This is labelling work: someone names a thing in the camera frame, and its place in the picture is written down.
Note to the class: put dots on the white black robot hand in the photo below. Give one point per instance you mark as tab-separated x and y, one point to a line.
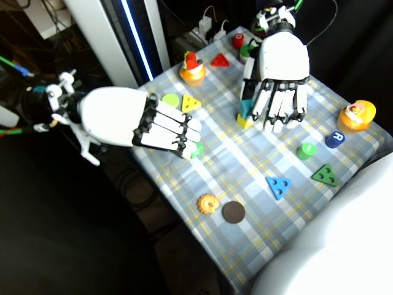
113	113
282	58

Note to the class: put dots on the cyan block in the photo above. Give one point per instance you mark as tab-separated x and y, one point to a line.
246	108

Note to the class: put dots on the small green cylinder block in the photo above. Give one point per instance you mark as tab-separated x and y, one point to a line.
199	150

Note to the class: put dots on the red cylinder block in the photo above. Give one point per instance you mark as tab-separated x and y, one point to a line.
238	41

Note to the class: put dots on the flat green disc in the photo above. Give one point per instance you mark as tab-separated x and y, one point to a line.
170	99

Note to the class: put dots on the red triangle block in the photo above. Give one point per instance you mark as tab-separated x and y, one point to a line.
220	61

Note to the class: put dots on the white charger plug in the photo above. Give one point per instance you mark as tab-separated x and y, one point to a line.
205	24
220	32

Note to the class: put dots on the yellow triangle block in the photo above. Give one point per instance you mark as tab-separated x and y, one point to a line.
185	103

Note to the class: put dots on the white column with blue light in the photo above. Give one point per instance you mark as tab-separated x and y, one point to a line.
98	37

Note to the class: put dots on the white power strip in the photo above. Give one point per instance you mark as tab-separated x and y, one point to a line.
199	36

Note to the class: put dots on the cupcake with red strawberry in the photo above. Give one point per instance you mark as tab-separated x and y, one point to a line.
192	75

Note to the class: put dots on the cupcake with yellow topping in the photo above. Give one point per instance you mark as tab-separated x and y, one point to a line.
356	121

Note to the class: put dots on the blue cylinder with letter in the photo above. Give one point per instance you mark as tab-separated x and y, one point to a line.
333	142

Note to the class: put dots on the blue yellow plaid cloth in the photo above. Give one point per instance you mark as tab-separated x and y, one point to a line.
245	159

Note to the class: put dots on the green triangle block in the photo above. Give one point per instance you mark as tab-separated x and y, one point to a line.
326	174

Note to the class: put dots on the blue triangle block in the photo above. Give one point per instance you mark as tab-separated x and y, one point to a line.
279	186

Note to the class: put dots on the yellow toy biscuit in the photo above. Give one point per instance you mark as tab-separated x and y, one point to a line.
204	207

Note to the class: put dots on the brown round toy cookie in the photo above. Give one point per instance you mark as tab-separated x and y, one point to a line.
233	212

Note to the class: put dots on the large white panel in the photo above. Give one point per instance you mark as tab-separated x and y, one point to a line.
337	246

